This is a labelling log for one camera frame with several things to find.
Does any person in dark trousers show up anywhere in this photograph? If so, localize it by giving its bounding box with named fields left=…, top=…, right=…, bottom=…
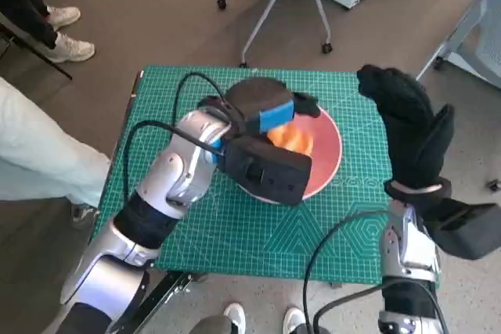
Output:
left=0, top=0, right=96, bottom=64

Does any metal folding table bracket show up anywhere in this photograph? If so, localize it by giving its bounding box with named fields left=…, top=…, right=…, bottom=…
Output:
left=109, top=269, right=208, bottom=334

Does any pink bowl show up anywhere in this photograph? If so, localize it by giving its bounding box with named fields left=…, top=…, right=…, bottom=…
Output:
left=236, top=105, right=344, bottom=206

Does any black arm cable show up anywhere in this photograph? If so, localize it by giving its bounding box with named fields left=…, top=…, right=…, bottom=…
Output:
left=302, top=210, right=392, bottom=334
left=122, top=120, right=224, bottom=198

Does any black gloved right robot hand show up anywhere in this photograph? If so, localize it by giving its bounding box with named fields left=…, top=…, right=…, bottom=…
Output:
left=356, top=63, right=456, bottom=190

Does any white mesh chair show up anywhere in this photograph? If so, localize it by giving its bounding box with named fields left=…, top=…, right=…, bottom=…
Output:
left=416, top=0, right=501, bottom=91

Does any person in light trousers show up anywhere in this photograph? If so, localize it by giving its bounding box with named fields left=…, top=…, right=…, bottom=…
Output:
left=0, top=75, right=113, bottom=229

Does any green cutting mat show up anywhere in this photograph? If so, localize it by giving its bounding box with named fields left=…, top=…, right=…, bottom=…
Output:
left=92, top=64, right=442, bottom=285

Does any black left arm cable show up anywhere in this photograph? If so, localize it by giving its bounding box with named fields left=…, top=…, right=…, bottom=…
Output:
left=122, top=120, right=224, bottom=198

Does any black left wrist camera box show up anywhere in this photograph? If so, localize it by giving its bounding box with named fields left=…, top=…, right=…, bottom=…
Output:
left=217, top=134, right=314, bottom=206

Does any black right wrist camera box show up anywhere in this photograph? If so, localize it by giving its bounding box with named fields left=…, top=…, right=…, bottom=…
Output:
left=424, top=196, right=498, bottom=260

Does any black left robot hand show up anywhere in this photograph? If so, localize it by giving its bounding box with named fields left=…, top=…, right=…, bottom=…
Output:
left=226, top=78, right=322, bottom=135

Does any orange toy bread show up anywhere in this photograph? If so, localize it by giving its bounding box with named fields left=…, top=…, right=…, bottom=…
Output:
left=267, top=121, right=315, bottom=155

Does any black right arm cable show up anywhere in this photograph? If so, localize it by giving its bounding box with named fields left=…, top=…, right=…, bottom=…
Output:
left=302, top=210, right=392, bottom=334

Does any black stand leg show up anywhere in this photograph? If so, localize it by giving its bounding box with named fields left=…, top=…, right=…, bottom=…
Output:
left=0, top=11, right=74, bottom=81

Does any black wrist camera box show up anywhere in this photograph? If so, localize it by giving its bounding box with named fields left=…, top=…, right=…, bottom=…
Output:
left=424, top=196, right=498, bottom=260
left=217, top=134, right=314, bottom=206

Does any black looped camera cable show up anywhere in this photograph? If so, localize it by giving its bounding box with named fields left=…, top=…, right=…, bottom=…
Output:
left=171, top=71, right=236, bottom=124

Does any white shoe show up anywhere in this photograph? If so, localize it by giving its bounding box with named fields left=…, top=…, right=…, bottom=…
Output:
left=282, top=306, right=308, bottom=334
left=222, top=302, right=247, bottom=334

